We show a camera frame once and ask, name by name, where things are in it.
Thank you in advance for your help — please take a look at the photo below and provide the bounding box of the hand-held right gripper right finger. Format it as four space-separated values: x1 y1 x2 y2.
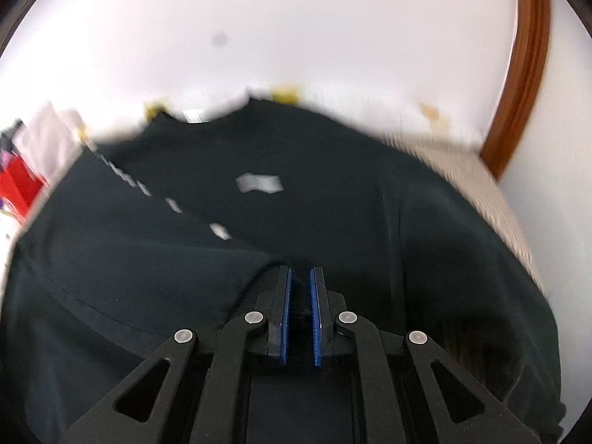
309 266 542 444

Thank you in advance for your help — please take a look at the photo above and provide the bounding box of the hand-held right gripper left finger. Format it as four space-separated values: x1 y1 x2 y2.
60 266 294 444

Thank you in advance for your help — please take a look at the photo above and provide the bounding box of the black t-shirt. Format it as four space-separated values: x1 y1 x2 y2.
0 96 567 444

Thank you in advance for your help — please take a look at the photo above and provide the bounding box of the white bolster with yellow print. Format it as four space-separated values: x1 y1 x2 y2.
139 84 456 136

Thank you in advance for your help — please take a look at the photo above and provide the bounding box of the white plastic bag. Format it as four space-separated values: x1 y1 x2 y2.
16 101 88 183

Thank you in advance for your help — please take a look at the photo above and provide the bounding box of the red paper bag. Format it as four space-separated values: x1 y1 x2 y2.
0 154 48 223

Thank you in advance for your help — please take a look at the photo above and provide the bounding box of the brown wooden trim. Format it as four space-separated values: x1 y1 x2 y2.
480 0 552 180

